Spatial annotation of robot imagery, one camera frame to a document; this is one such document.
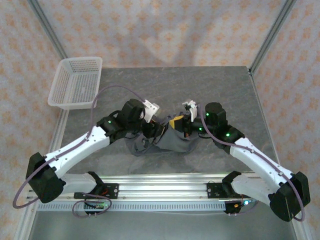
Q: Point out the right aluminium frame post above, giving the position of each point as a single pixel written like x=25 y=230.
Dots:
x=272 y=32

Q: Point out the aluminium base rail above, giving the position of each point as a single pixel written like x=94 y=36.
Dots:
x=162 y=190

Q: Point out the left aluminium frame post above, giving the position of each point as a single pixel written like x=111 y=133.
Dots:
x=47 y=27

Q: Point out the aluminium frame post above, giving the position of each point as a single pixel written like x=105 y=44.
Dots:
x=272 y=32
x=47 y=27

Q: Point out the frame rail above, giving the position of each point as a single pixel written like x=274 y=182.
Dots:
x=300 y=222
x=25 y=222

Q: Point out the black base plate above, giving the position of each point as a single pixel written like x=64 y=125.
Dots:
x=212 y=191
x=112 y=191

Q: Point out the white perforated plastic basket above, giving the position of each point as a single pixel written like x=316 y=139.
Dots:
x=75 y=82

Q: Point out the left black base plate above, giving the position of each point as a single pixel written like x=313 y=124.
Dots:
x=112 y=191

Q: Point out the grey t-shirt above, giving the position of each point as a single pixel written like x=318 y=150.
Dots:
x=175 y=142

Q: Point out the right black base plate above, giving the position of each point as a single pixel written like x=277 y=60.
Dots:
x=212 y=191

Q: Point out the left small circuit board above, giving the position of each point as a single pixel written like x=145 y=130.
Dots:
x=98 y=205

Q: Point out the small circuit board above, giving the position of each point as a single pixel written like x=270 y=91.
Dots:
x=246 y=202
x=98 y=205

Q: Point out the left lower frame rail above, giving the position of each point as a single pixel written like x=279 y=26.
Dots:
x=25 y=222

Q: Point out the right lower frame rail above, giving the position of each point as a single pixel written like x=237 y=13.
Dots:
x=300 y=222

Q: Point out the right small circuit board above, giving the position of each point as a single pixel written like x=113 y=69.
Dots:
x=246 y=202

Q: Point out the right aluminium table rail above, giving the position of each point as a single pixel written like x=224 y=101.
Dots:
x=255 y=86

